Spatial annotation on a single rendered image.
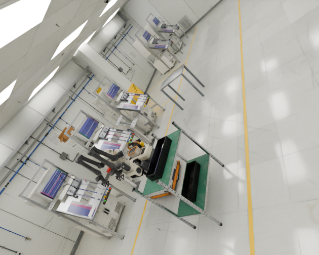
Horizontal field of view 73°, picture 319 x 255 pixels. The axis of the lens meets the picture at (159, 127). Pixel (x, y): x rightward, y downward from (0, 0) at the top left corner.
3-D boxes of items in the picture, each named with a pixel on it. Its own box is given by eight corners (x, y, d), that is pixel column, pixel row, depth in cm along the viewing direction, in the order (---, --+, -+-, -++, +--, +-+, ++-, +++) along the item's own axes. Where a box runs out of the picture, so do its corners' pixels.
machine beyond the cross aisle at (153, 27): (189, 36, 974) (159, 2, 902) (187, 44, 919) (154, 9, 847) (168, 54, 1062) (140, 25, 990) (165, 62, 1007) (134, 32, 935)
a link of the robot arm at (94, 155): (91, 149, 296) (88, 151, 303) (89, 152, 292) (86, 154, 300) (116, 164, 313) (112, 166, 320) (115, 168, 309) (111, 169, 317)
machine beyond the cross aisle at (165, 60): (184, 51, 879) (150, 15, 807) (181, 61, 824) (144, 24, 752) (162, 70, 966) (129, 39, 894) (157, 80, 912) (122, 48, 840)
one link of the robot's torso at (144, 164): (142, 169, 386) (131, 162, 376) (152, 165, 367) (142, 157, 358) (137, 182, 368) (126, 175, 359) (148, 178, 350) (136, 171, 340)
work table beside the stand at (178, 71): (204, 95, 507) (181, 73, 476) (182, 110, 548) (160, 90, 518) (204, 85, 539) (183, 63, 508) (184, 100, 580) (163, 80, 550)
